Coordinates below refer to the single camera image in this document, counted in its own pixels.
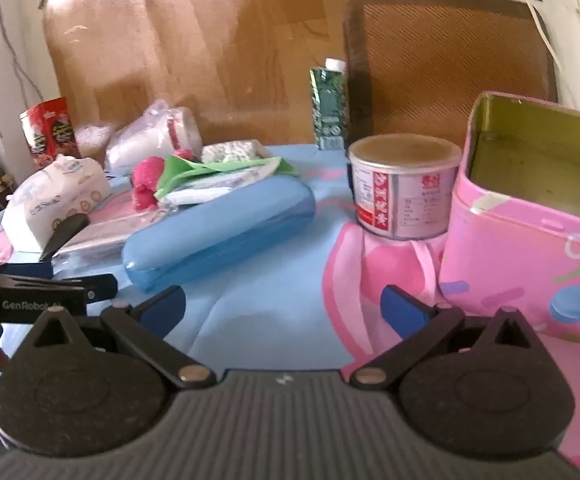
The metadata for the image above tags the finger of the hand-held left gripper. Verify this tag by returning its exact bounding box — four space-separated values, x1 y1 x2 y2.
84 273 119 304
0 212 91 278

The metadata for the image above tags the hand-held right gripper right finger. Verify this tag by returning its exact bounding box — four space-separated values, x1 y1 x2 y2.
350 285 551 391

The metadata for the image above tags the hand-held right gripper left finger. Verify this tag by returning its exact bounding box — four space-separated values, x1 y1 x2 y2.
18 285 217 391

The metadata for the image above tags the pink fluffy cloth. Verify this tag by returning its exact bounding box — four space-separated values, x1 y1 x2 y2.
130 149 194 210

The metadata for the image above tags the white tissue pack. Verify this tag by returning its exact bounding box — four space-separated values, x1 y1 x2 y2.
1 156 113 252

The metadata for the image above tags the clear flat plastic pouch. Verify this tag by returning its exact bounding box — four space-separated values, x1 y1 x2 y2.
52 205 161 262

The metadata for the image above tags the blue plastic case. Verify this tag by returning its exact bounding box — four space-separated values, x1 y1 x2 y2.
122 176 317 292

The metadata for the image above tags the clear plastic wrap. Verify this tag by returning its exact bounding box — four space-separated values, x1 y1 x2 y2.
76 124 116 162

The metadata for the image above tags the red snack box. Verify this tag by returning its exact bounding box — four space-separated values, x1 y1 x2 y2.
20 97 82 169

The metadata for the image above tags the printed cartoon blanket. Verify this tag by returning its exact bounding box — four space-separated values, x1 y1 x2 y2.
0 142 580 480

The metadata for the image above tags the round tin can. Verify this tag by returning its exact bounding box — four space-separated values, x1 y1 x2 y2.
348 135 464 241

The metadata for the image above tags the plastic bag of white cups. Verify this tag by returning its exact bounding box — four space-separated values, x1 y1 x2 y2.
104 100 205 169

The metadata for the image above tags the pink tin box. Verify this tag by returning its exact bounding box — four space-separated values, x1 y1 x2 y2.
437 91 580 349

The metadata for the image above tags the white wipes packet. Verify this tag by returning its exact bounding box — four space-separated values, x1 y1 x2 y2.
162 167 275 207

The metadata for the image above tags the white textured packet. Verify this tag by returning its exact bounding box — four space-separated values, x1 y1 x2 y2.
201 140 271 165

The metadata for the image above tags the brown wooden board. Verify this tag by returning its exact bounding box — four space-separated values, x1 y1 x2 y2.
42 0 381 161

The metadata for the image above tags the green drink carton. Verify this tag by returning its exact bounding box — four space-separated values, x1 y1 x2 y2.
310 58 349 151

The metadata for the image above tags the brown mesh chair back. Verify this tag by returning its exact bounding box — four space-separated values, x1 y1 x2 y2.
342 0 559 154

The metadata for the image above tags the white cable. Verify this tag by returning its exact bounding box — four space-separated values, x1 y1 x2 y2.
500 0 559 69

